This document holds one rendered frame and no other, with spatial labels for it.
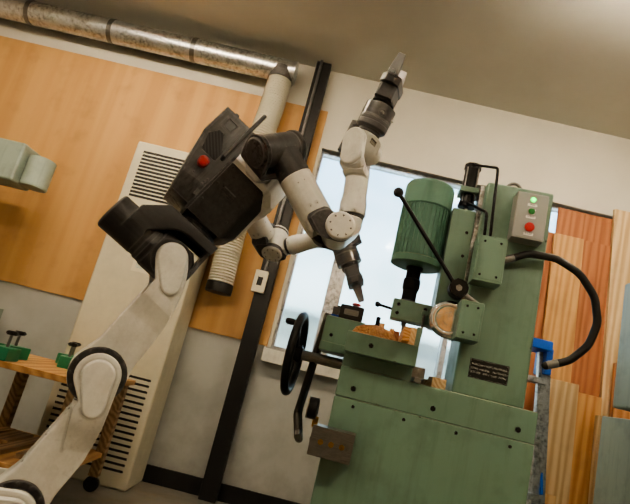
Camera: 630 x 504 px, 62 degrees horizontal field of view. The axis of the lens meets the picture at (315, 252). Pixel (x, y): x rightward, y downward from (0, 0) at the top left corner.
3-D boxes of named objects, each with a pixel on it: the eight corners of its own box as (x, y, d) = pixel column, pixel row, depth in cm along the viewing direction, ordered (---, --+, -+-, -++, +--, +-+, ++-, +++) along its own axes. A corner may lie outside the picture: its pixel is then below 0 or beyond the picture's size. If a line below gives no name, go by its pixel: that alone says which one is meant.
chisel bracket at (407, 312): (388, 324, 185) (392, 300, 187) (428, 333, 183) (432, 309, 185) (389, 321, 177) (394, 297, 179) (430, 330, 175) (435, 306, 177)
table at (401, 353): (326, 356, 213) (329, 341, 214) (401, 374, 208) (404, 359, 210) (312, 342, 154) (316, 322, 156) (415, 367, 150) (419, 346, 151)
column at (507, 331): (441, 393, 185) (475, 204, 201) (505, 408, 181) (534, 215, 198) (451, 392, 163) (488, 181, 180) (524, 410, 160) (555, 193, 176)
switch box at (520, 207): (506, 241, 174) (513, 196, 177) (537, 247, 172) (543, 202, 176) (511, 236, 168) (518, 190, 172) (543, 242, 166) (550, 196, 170)
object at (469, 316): (450, 340, 167) (457, 303, 170) (472, 345, 166) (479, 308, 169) (455, 336, 158) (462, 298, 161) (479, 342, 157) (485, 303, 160)
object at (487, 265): (467, 284, 171) (474, 240, 175) (495, 290, 170) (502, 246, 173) (472, 278, 163) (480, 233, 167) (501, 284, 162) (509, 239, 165)
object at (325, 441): (308, 450, 152) (314, 422, 154) (349, 462, 150) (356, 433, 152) (305, 453, 144) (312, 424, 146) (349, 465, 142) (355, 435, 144)
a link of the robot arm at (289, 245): (316, 256, 193) (271, 267, 201) (321, 238, 200) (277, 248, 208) (303, 236, 187) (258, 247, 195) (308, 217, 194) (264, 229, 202)
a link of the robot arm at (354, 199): (373, 176, 139) (363, 245, 134) (366, 189, 149) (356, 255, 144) (333, 169, 138) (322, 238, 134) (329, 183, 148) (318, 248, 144)
